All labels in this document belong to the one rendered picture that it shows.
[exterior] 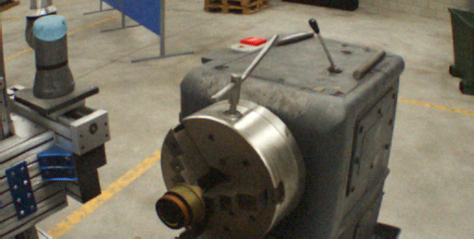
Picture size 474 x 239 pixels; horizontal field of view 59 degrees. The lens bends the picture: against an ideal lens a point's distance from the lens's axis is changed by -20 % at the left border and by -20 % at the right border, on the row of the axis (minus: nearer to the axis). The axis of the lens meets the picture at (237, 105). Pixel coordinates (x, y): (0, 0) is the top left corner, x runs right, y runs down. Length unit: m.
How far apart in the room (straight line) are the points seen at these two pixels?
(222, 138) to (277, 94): 0.19
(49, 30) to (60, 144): 0.34
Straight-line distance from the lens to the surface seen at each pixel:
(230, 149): 1.03
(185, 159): 1.05
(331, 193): 1.15
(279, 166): 1.02
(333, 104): 1.10
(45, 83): 1.44
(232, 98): 1.03
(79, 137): 1.36
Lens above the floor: 1.63
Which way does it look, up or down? 21 degrees down
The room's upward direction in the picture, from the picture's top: 1 degrees clockwise
